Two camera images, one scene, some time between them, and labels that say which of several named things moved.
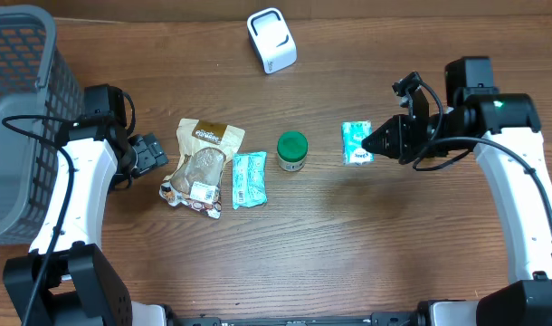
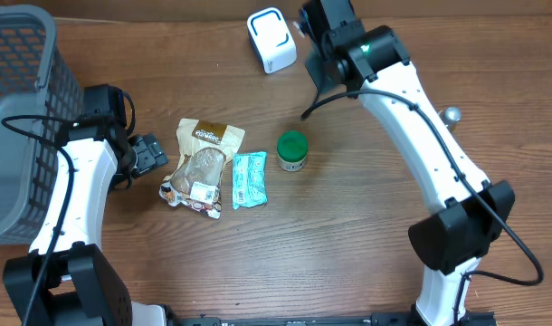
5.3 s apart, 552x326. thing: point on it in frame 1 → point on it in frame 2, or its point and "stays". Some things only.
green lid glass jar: x=292 y=148 stays
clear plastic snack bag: x=204 y=146 stays
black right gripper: x=397 y=129 → x=315 y=66
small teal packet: x=250 y=179 stays
